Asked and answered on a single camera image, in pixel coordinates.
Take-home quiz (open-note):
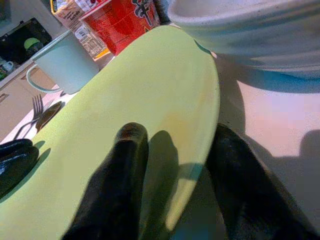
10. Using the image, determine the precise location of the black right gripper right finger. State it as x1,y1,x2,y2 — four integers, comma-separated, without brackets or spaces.
207,123,320,240

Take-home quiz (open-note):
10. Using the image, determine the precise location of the green round object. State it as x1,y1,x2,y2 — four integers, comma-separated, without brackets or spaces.
23,37,45,51

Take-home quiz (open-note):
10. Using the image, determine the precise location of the metal spoon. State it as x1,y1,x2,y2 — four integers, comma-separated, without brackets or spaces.
34,101,63,132

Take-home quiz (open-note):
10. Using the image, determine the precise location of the light green plate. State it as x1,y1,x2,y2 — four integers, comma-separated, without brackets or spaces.
0,24,221,240

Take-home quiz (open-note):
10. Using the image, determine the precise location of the metal fork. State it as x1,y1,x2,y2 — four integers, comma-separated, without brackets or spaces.
12,93,55,141

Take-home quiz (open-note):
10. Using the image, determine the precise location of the pale grey bowl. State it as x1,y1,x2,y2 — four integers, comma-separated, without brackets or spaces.
166,0,320,83

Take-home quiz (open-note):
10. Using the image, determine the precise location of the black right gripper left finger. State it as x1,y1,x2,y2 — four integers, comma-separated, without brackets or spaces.
62,121,150,240

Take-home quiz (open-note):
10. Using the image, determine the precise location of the small white cup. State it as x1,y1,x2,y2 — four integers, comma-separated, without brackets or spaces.
2,61,15,73

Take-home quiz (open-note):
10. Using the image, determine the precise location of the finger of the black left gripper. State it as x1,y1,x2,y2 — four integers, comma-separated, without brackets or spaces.
0,138,40,200

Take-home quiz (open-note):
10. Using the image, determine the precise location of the yellow orange food package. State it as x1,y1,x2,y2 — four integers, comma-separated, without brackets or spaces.
49,0,111,62

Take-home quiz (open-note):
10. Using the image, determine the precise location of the pale green mug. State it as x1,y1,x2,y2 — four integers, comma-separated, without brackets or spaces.
26,29,101,95

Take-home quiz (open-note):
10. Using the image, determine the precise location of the red instant noodle cup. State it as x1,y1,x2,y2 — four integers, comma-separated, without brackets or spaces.
79,0,161,57

